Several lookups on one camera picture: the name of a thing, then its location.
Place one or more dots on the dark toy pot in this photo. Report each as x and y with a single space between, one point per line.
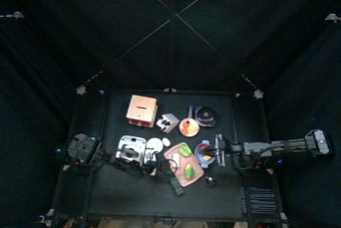
204 115

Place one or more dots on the toy frying pan with food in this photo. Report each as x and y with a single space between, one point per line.
188 127

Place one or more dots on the metal frame bracket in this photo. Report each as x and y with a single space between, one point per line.
80 90
258 94
16 15
333 17

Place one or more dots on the small dark ball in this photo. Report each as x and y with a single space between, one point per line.
210 180

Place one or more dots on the red toy tomato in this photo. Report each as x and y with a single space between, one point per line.
203 147

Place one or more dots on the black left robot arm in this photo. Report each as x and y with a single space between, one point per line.
88 152

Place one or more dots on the blue toy bowl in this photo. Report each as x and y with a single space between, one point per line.
199 162

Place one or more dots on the small white toy toaster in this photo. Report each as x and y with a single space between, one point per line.
167 122

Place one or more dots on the green toy vegetable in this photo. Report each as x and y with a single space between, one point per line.
184 150

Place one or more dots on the yellow toy food piece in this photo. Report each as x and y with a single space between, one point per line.
207 157

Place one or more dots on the wooden toy box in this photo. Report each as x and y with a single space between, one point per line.
142 110

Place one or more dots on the dark green block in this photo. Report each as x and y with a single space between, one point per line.
176 187

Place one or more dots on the green yellow toy corn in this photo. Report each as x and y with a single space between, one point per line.
188 171

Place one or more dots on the small white plate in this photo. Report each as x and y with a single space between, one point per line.
155 144

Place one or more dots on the white toy stick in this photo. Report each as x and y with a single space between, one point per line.
175 159

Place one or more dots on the pink cutting board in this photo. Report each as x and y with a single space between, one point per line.
195 172

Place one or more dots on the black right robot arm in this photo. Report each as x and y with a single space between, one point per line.
283 145

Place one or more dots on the small white toy egg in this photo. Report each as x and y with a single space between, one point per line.
166 142

